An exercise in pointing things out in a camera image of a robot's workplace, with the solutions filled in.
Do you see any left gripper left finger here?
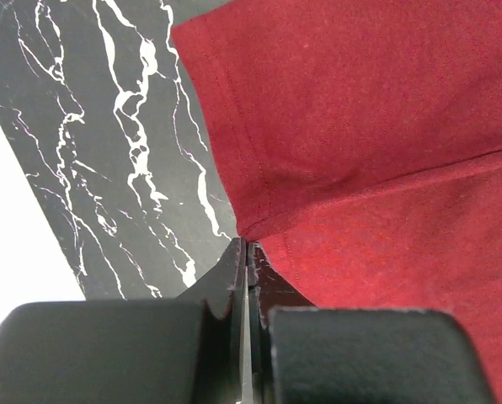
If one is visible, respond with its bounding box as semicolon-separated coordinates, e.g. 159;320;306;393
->
176;237;247;403

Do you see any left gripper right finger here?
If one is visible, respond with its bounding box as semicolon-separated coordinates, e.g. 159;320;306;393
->
247;242;313;403

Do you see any dark red t shirt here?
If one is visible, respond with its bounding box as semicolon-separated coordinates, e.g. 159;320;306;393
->
172;1;502;403

